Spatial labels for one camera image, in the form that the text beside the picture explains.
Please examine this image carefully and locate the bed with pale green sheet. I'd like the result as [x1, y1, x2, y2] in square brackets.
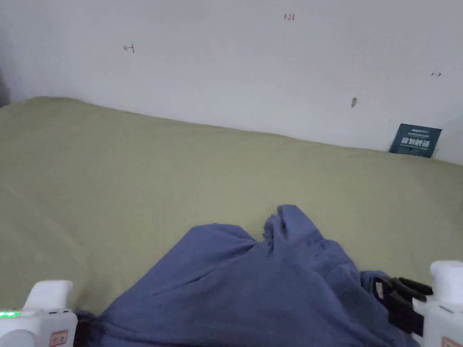
[0, 95, 463, 347]

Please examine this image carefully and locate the dark blue shirt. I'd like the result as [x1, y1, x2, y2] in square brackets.
[74, 204, 422, 347]

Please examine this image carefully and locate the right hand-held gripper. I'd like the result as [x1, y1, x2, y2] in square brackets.
[372, 260, 463, 347]

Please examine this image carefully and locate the dark green printed card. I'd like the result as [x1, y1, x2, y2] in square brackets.
[389, 123, 443, 159]

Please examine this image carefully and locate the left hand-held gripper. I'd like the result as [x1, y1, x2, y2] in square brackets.
[0, 280, 106, 347]

